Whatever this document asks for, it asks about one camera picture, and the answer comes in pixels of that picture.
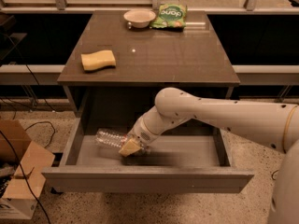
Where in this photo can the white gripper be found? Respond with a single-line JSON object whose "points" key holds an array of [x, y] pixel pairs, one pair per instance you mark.
{"points": [[140, 134]]}

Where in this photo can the clear plastic water bottle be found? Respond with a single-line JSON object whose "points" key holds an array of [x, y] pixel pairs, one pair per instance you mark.
{"points": [[115, 139]]}

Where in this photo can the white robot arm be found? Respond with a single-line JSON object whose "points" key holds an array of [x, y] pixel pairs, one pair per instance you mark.
{"points": [[268, 124]]}

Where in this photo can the open grey top drawer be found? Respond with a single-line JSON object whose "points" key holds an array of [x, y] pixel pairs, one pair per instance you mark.
{"points": [[193, 158]]}

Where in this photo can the grey cabinet with counter top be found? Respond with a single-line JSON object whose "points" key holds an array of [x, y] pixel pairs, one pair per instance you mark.
{"points": [[147, 57]]}

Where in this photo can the yellow sponge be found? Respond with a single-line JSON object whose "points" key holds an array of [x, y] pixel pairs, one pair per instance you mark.
{"points": [[98, 60]]}

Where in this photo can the brown cardboard box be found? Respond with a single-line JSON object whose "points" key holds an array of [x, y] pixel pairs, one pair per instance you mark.
{"points": [[25, 181]]}

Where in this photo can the white ceramic bowl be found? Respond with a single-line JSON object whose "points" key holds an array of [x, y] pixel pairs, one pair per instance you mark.
{"points": [[139, 18]]}

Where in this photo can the green snack bag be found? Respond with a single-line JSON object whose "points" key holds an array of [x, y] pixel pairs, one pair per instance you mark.
{"points": [[170, 16]]}

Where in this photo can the white window rail frame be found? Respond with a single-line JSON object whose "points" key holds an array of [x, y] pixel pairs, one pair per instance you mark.
{"points": [[149, 3]]}

